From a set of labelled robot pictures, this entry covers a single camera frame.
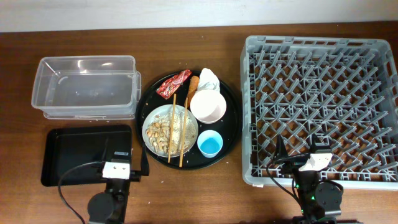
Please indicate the white tissue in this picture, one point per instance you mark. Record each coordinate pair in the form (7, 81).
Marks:
(208, 81)

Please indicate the black rectangular tray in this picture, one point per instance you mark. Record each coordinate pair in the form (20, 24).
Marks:
(67, 148)

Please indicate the round black serving tray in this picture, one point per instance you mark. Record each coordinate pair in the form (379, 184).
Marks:
(229, 126)

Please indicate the grey dishwasher rack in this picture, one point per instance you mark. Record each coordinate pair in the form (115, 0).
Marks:
(342, 90)

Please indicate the light blue cup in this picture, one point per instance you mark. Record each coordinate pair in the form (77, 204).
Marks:
(210, 143)

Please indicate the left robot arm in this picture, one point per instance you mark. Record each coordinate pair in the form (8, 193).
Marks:
(110, 206)

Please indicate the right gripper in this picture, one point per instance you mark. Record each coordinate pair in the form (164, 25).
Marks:
(281, 149)

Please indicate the red snack wrapper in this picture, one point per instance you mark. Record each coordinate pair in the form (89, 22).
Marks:
(170, 86)

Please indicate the clear plastic bin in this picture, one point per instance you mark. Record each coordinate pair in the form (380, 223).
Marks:
(99, 87)

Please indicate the brown sausage piece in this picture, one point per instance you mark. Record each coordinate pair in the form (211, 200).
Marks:
(194, 81)

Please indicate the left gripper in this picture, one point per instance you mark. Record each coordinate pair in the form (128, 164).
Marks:
(135, 176)

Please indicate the grey plate with food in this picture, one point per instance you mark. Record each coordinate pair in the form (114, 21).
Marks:
(156, 130)

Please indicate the wooden chopstick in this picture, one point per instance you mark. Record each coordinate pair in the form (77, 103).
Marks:
(183, 134)
(172, 127)

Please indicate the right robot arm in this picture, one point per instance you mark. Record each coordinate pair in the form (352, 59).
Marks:
(319, 200)

